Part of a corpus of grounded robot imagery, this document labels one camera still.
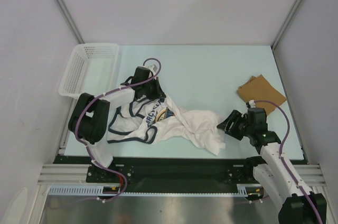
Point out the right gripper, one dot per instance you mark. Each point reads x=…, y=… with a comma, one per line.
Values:
x=235, y=116

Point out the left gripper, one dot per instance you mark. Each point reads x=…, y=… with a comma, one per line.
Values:
x=158, y=93

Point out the white tank top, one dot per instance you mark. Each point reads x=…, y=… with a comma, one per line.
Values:
x=153, y=121

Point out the tan tank top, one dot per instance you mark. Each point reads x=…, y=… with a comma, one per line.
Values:
x=258, y=88

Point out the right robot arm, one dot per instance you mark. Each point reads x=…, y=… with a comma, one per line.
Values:
x=295, y=201

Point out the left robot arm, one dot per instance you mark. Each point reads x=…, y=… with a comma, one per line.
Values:
x=89, y=119

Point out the white plastic basket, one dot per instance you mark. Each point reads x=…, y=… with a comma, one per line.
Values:
x=92, y=68

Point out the white cable duct right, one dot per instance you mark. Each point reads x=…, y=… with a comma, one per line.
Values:
x=251, y=189

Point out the white cable duct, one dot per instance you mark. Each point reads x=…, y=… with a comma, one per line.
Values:
x=83, y=190
x=251, y=189

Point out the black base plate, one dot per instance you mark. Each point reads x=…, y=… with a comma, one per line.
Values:
x=177, y=175

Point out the white cable duct left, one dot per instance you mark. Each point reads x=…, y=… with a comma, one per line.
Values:
x=83, y=190

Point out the right aluminium corner post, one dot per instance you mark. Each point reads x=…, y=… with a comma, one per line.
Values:
x=286, y=23

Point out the aluminium corner post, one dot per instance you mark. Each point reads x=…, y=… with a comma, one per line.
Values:
x=286, y=23
x=69, y=21

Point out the left aluminium corner post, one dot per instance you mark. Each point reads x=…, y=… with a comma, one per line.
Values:
x=69, y=21

